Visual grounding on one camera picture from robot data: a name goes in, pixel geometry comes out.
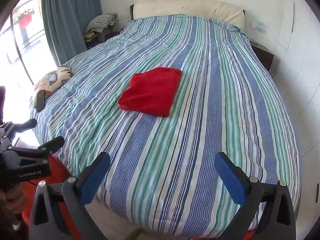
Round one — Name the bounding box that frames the red knit sweater white motif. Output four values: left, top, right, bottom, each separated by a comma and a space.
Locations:
118, 67, 182, 117

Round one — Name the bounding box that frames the pile of checkered clothes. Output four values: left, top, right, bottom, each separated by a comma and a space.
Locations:
83, 13, 118, 43

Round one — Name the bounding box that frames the person's left hand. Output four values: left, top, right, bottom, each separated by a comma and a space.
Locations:
1, 182, 27, 214

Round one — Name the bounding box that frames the black smartphone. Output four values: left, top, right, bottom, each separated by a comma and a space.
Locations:
36, 89, 46, 113

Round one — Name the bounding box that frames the patterned beige cushion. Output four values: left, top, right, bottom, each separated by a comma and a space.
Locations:
33, 64, 73, 108

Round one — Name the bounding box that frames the striped blue green bedspread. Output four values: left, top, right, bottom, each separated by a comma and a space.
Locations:
30, 14, 300, 238

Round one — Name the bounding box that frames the teal window curtain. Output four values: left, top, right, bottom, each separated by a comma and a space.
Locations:
41, 0, 103, 66

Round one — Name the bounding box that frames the dark wooden nightstand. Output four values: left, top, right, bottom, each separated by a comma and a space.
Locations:
249, 39, 274, 72

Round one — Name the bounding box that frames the cream padded headboard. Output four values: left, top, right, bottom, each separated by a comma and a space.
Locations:
130, 0, 245, 30

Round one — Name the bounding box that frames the white wall socket panel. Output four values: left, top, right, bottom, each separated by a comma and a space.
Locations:
250, 21, 266, 33

